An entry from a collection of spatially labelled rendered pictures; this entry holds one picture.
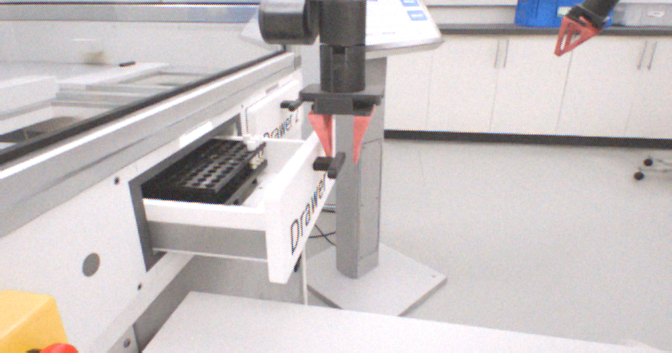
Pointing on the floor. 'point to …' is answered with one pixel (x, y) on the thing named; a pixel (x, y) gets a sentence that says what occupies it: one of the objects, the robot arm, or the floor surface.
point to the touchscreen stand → (366, 230)
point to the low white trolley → (337, 332)
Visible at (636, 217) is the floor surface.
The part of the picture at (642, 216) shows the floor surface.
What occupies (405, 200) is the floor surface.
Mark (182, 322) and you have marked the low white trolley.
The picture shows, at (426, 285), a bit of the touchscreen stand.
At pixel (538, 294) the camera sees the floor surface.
